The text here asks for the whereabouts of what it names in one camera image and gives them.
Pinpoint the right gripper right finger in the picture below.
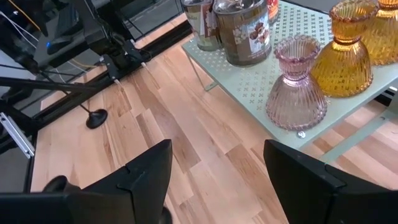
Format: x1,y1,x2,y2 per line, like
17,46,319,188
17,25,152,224
263,139,398,224

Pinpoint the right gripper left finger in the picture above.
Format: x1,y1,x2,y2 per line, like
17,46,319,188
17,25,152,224
0,139,174,224

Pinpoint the black metal candlestick holder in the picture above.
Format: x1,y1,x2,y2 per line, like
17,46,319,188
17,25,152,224
39,70,109,130

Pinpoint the pink glass candle holder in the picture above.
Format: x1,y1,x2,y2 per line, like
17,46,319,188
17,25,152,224
265,34,328,131

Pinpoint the amber glass candle holder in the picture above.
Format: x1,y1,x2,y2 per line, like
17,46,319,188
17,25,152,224
310,0,379,99
360,0,398,66

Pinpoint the candle tin brown label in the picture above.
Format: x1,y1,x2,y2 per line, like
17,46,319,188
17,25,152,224
213,0,273,68

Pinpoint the candle tin white green label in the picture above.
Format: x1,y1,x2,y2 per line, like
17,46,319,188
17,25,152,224
182,0,223,52

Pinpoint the candle tin orange label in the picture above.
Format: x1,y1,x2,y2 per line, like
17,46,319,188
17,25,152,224
266,0,280,26

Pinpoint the mint perforated metal shelf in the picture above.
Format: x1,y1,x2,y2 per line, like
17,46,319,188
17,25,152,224
182,0,398,164

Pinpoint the silver metal bracket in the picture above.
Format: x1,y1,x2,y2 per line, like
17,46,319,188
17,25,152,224
0,111,35,159

